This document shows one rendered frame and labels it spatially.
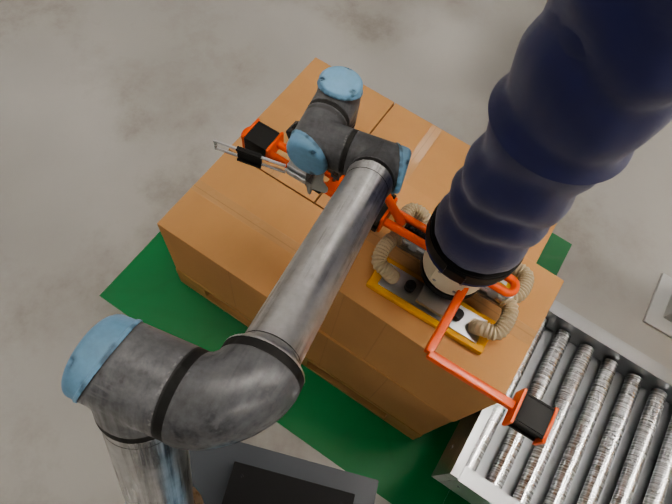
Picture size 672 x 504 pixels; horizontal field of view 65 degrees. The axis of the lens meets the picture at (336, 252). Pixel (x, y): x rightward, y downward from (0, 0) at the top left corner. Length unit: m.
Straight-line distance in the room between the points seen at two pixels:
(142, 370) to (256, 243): 1.28
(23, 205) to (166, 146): 0.70
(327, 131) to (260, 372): 0.53
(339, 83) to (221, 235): 0.96
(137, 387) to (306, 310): 0.23
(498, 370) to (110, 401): 1.00
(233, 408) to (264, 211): 1.37
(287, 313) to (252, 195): 1.30
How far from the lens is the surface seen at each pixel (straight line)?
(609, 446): 1.99
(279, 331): 0.68
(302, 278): 0.74
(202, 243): 1.90
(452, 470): 1.70
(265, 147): 1.41
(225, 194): 1.98
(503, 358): 1.45
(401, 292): 1.39
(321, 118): 1.04
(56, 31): 3.46
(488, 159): 0.95
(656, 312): 2.94
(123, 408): 0.66
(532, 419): 1.26
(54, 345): 2.49
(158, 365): 0.64
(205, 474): 1.50
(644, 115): 0.80
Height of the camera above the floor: 2.23
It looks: 64 degrees down
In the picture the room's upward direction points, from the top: 13 degrees clockwise
